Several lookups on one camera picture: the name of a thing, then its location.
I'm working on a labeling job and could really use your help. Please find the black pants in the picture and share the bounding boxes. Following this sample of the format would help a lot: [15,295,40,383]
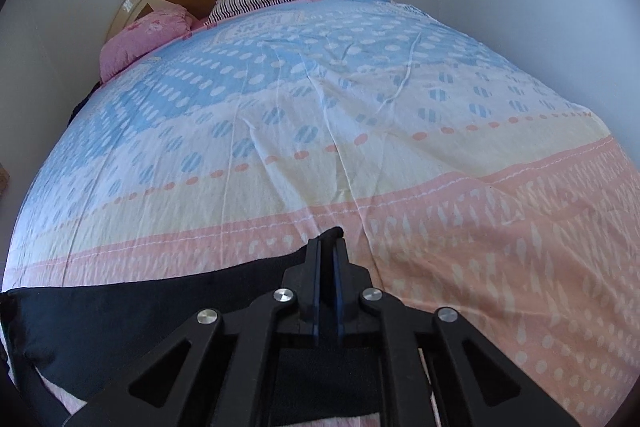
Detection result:
[1,228,382,426]

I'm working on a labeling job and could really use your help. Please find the patterned pink blue bedspread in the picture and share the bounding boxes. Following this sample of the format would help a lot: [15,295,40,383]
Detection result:
[3,0,639,426]

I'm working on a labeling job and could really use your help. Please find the pink pillow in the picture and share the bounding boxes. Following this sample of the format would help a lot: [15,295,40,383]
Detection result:
[99,6,194,83]

